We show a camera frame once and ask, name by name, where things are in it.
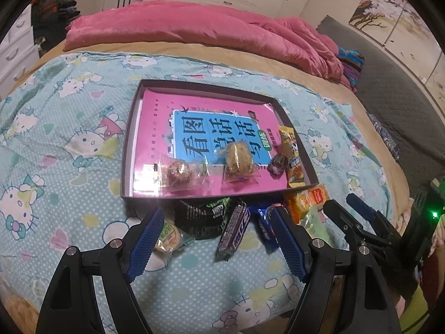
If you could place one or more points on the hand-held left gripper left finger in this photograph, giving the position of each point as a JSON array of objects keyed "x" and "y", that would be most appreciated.
[{"x": 146, "y": 247}]

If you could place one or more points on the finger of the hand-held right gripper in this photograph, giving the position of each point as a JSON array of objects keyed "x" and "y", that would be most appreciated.
[
  {"x": 351, "y": 222},
  {"x": 361, "y": 207}
]

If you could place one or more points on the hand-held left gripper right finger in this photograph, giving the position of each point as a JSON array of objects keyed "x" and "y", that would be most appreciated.
[{"x": 290, "y": 247}]

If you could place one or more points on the green label round cake packet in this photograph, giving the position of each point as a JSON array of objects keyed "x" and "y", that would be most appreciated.
[{"x": 170, "y": 238}]

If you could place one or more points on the pale green snack packet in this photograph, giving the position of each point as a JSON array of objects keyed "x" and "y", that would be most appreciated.
[{"x": 314, "y": 228}]

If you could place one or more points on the blue cookie packet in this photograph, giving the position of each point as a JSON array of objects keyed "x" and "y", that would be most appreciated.
[{"x": 266, "y": 228}]

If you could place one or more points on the orange cracker packet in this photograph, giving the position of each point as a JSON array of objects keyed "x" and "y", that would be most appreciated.
[{"x": 306, "y": 201}]

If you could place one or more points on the purple black chocolate bar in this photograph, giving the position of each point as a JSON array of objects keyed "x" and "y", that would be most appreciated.
[{"x": 234, "y": 231}]

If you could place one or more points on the black snack packet green print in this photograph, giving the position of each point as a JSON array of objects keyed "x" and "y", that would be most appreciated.
[{"x": 198, "y": 219}]

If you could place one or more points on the yellow drumstick snack packet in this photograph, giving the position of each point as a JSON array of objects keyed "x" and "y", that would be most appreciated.
[{"x": 293, "y": 167}]

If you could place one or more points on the clear packet reddish pastry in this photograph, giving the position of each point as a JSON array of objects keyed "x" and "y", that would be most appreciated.
[{"x": 179, "y": 174}]

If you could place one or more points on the dark cardboard box tray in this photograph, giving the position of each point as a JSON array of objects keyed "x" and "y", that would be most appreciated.
[{"x": 127, "y": 167}]

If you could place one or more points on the dark brown candy packet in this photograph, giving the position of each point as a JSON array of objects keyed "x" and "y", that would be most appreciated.
[{"x": 278, "y": 165}]

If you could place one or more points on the clear packet yellow pastry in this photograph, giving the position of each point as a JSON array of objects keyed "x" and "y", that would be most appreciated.
[{"x": 238, "y": 158}]

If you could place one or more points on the dark patterned cloth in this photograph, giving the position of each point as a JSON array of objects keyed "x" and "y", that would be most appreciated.
[{"x": 386, "y": 135}]

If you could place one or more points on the cartoon cat printed bedsheet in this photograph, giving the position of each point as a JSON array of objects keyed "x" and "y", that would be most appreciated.
[{"x": 69, "y": 181}]

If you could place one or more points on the grey quilted headboard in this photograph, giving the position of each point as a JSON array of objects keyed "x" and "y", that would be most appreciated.
[{"x": 399, "y": 87}]

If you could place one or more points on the pink and blue book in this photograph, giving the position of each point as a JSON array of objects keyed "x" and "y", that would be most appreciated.
[{"x": 160, "y": 121}]

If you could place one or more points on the colourful folded cloth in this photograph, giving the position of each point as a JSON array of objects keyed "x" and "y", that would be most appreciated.
[{"x": 351, "y": 66}]

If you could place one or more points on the brown fluffy rug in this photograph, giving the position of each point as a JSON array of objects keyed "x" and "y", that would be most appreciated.
[{"x": 17, "y": 306}]

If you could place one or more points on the pink plush blanket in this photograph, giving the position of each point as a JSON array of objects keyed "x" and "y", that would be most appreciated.
[{"x": 208, "y": 24}]

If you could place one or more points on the white drawer cabinet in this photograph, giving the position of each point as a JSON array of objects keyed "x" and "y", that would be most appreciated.
[{"x": 17, "y": 48}]

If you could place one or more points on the pile of dark clothes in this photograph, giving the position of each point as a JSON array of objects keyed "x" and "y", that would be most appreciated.
[{"x": 55, "y": 17}]

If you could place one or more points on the tree wall painting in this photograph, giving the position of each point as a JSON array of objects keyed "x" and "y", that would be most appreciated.
[{"x": 389, "y": 17}]

